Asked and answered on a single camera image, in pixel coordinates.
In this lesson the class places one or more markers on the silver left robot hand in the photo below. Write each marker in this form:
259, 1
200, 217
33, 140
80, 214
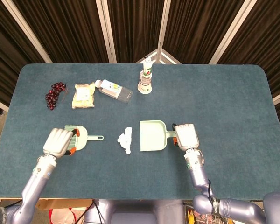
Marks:
57, 142

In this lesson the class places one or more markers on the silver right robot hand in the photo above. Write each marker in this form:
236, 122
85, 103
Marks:
186, 136

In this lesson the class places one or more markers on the mint green hand broom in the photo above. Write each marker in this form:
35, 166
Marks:
84, 140

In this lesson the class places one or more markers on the mint green dustpan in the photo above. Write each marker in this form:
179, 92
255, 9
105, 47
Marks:
151, 137

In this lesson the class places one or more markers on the white paper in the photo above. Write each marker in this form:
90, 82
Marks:
124, 140

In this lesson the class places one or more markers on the lilac left robot arm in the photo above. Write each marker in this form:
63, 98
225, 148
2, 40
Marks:
37, 177

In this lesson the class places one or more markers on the lilac right robot arm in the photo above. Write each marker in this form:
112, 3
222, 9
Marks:
198, 170

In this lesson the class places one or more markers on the blue table cloth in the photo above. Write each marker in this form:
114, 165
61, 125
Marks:
200, 98

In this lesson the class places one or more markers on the dark red grape bunch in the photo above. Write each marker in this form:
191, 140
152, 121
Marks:
52, 95

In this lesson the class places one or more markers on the yellow snack bag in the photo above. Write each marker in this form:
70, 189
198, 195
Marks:
82, 98

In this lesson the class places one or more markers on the brown cardboard box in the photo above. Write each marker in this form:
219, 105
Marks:
60, 203

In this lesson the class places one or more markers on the white paper cup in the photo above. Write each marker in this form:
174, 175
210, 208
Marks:
144, 89

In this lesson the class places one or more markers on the small clear plastic jar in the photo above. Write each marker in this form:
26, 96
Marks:
144, 81

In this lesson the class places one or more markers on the red and white bag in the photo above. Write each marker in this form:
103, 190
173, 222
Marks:
67, 217

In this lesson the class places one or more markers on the white milk drink bottle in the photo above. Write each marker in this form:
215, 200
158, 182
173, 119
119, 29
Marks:
147, 68

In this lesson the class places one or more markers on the clear plastic water bottle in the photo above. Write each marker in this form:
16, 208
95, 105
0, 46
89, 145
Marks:
116, 91

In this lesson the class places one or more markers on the lilac robot torso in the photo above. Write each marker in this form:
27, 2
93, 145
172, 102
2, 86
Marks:
135, 214

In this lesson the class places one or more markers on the brown pleated partition screen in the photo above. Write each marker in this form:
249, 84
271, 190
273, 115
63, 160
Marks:
72, 28

